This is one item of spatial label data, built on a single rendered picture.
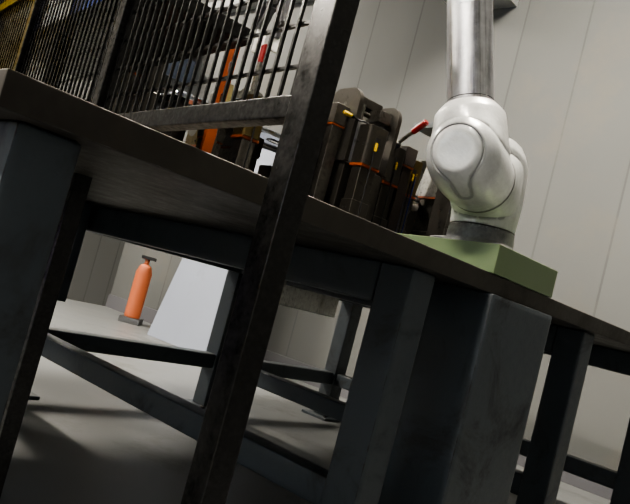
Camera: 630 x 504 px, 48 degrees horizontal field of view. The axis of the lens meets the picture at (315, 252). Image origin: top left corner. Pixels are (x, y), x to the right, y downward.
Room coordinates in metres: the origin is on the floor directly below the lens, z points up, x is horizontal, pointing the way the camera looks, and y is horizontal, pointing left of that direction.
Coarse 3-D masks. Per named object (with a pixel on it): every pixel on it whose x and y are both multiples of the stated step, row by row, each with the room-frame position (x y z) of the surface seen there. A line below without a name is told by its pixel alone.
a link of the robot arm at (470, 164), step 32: (448, 0) 1.51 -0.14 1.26; (480, 0) 1.46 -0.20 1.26; (448, 32) 1.50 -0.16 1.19; (480, 32) 1.46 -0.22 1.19; (448, 64) 1.49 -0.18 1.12; (480, 64) 1.45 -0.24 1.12; (448, 96) 1.48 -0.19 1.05; (480, 96) 1.44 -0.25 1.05; (448, 128) 1.38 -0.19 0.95; (480, 128) 1.36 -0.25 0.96; (448, 160) 1.37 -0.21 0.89; (480, 160) 1.35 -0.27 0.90; (448, 192) 1.43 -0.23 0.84; (480, 192) 1.41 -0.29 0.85
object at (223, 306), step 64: (0, 128) 0.77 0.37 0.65; (0, 192) 0.75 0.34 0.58; (64, 192) 0.80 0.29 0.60; (0, 256) 0.77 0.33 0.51; (192, 256) 1.77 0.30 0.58; (320, 256) 1.48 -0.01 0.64; (0, 320) 0.78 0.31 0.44; (384, 320) 1.34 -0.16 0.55; (0, 384) 0.79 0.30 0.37; (128, 384) 1.86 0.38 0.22; (320, 384) 3.54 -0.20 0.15; (384, 384) 1.31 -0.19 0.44; (576, 384) 1.95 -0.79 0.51; (256, 448) 1.51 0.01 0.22; (384, 448) 1.35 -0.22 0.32
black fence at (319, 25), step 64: (0, 0) 2.10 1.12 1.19; (64, 0) 1.56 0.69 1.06; (128, 0) 1.20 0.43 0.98; (192, 0) 1.02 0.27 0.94; (256, 0) 0.88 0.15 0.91; (320, 0) 0.74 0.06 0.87; (0, 64) 1.90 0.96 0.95; (64, 64) 1.44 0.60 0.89; (128, 64) 1.16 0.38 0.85; (320, 64) 0.71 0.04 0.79; (192, 128) 0.95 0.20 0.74; (320, 128) 0.73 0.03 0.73; (64, 256) 1.22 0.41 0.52; (256, 256) 0.73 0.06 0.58; (256, 320) 0.72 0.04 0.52; (256, 384) 0.73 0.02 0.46; (0, 448) 1.21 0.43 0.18
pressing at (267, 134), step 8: (160, 96) 1.98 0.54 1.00; (168, 96) 1.95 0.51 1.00; (176, 96) 1.92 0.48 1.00; (184, 96) 1.86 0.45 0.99; (192, 96) 1.88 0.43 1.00; (200, 104) 1.94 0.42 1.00; (264, 128) 2.03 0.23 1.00; (264, 136) 2.14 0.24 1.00; (272, 136) 2.11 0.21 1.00; (264, 144) 2.27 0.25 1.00; (272, 144) 2.23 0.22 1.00; (416, 200) 2.55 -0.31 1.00
